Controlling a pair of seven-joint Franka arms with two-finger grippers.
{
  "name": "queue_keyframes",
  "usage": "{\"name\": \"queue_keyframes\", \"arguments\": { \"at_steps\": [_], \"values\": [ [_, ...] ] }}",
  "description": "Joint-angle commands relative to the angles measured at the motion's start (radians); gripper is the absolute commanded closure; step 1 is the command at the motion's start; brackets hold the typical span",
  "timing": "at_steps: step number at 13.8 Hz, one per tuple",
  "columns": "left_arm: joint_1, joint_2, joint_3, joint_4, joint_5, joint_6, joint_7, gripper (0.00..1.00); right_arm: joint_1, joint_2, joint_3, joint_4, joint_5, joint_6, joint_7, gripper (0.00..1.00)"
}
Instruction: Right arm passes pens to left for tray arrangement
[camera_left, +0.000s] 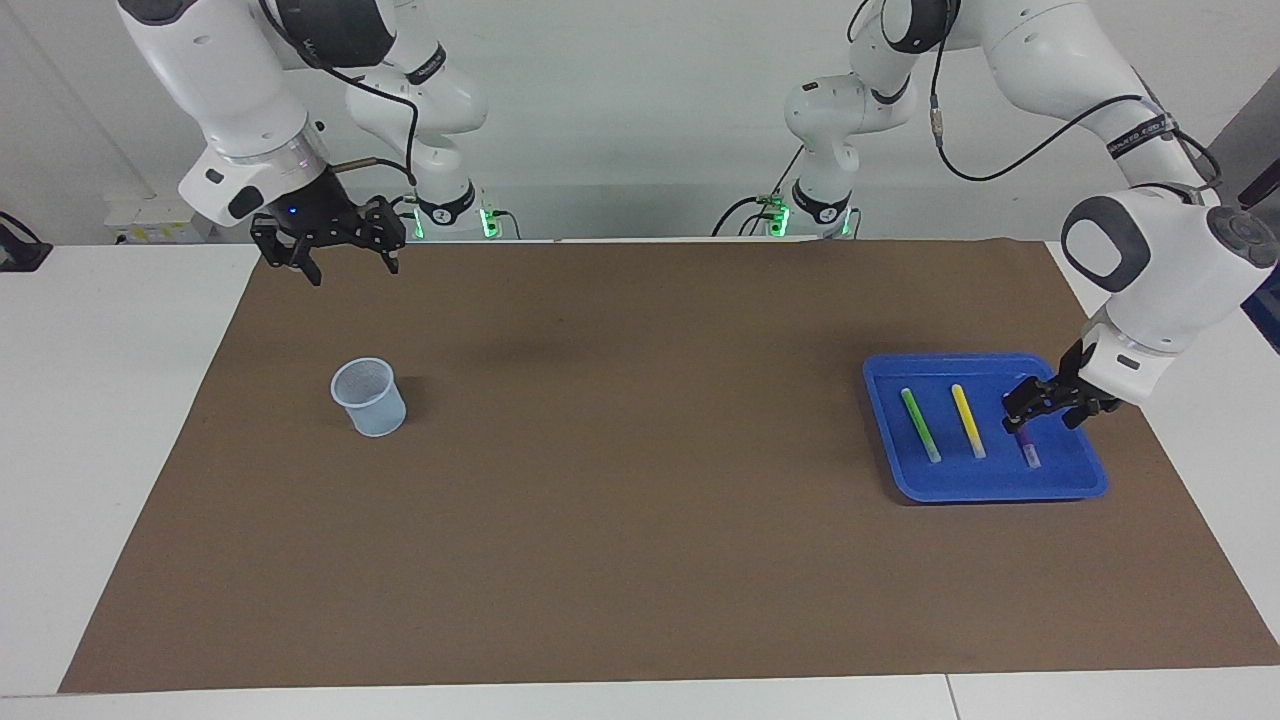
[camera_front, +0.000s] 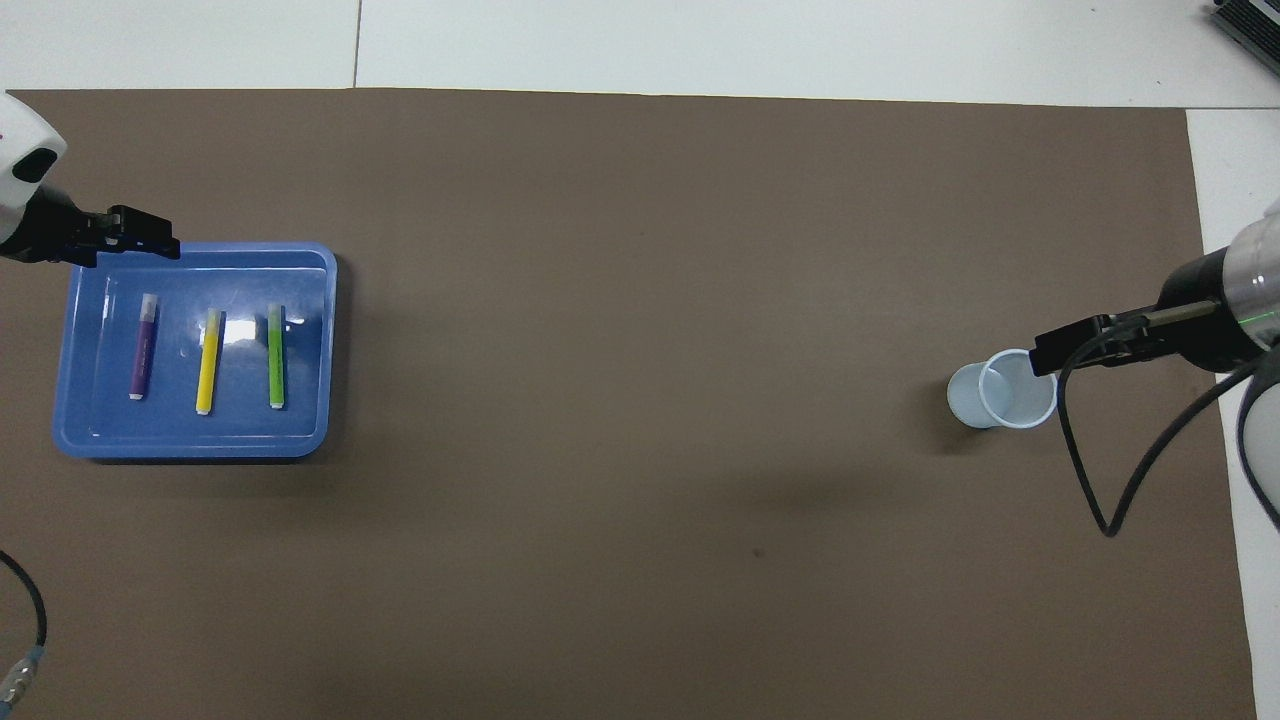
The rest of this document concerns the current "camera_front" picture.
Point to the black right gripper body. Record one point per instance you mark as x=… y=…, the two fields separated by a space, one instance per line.
x=1150 y=335

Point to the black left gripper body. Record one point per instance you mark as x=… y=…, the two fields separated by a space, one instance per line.
x=55 y=235

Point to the purple highlighter pen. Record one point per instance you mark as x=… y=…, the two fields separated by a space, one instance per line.
x=143 y=350

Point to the yellow highlighter pen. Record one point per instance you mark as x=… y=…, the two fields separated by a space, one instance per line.
x=208 y=365

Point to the green highlighter pen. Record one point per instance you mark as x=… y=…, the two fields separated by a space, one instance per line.
x=277 y=360

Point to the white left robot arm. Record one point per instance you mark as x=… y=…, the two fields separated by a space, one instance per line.
x=20 y=170

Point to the blue plastic tray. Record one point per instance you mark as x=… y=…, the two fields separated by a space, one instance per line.
x=200 y=435

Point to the translucent plastic cup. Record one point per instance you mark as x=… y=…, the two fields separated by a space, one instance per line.
x=1015 y=405

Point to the grey ribbed device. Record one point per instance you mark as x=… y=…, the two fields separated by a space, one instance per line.
x=1250 y=25

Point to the brown paper table mat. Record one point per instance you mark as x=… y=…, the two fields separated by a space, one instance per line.
x=650 y=300

